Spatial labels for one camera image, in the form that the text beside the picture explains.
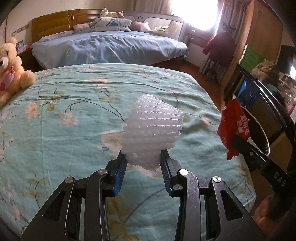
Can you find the teal floral bed sheet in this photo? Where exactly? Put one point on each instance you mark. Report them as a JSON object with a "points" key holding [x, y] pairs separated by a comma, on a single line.
{"points": [[69, 139]]}

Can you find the stack of green boxes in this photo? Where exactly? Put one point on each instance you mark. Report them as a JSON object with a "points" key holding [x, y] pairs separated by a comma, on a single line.
{"points": [[252, 56]]}

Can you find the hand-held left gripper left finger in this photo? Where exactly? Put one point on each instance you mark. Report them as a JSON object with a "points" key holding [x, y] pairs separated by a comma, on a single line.
{"points": [[120, 175]]}

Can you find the yellow plush toy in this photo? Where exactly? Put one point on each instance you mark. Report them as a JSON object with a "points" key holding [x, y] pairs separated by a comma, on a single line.
{"points": [[116, 14]]}

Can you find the white foam fruit net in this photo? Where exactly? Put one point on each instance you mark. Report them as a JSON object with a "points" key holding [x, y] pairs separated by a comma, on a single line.
{"points": [[150, 125]]}

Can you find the wooden nightstand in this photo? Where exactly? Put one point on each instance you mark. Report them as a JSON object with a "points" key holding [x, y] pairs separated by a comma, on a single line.
{"points": [[27, 60]]}

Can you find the wall sockets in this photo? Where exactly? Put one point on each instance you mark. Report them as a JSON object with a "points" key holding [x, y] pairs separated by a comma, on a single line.
{"points": [[20, 29]]}

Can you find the grey crib rail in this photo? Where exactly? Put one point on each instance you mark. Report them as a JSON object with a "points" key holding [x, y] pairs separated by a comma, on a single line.
{"points": [[166, 25]]}

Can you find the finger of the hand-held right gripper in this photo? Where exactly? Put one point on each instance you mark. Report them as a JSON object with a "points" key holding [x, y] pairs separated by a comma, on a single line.
{"points": [[247, 150]]}

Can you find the red snack wrapper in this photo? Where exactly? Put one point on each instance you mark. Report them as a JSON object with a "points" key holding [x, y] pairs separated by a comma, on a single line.
{"points": [[231, 125]]}

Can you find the cream teddy bear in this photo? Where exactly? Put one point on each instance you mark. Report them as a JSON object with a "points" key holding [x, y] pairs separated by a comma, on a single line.
{"points": [[11, 69]]}

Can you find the person's right hand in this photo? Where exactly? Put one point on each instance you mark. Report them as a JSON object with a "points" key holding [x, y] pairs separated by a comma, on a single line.
{"points": [[262, 213]]}

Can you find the beige curtain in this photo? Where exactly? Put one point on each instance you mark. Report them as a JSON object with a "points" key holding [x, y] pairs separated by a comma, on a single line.
{"points": [[225, 16]]}

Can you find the pink pillow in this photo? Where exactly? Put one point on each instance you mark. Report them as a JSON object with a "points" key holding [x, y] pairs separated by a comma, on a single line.
{"points": [[81, 26]]}

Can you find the black monitor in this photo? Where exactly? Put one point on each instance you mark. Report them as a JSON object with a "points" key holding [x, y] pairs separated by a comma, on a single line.
{"points": [[288, 59]]}

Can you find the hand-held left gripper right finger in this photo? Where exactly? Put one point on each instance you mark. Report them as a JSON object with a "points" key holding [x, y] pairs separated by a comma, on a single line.
{"points": [[166, 173]]}

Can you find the pale pink plush toy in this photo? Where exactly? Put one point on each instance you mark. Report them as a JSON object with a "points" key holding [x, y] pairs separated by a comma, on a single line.
{"points": [[140, 26]]}

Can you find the clear plastic package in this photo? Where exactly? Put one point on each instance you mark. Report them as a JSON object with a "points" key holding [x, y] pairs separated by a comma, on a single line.
{"points": [[289, 92]]}

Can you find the window desk with drawers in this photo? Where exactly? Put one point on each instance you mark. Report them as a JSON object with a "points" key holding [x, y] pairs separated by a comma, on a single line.
{"points": [[196, 34]]}

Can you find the blue box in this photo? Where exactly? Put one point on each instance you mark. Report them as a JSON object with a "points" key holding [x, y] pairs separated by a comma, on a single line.
{"points": [[248, 93]]}

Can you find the black trash bin white rim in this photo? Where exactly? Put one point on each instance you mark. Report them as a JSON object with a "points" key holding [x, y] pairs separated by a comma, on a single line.
{"points": [[259, 134]]}

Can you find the wooden wardrobe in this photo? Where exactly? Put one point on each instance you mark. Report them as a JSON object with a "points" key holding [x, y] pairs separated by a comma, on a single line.
{"points": [[261, 25]]}

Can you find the dark red coat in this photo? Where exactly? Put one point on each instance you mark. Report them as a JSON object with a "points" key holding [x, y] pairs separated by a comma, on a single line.
{"points": [[219, 46]]}

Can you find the bed with blue duvet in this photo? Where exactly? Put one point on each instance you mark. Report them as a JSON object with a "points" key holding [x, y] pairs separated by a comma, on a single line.
{"points": [[104, 48]]}

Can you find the photo frame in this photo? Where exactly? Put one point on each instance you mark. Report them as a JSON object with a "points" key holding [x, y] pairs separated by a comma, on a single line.
{"points": [[20, 46]]}

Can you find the striped cloth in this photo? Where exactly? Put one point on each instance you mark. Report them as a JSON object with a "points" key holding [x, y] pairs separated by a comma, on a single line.
{"points": [[211, 68]]}

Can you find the wooden headboard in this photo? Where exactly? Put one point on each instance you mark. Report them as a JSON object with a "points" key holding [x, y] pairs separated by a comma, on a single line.
{"points": [[57, 23]]}

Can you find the white plush toy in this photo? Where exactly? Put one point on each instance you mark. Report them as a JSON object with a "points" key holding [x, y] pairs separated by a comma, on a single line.
{"points": [[104, 12]]}

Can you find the brown plush item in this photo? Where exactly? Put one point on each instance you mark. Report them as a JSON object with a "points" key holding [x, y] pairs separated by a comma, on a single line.
{"points": [[266, 74]]}

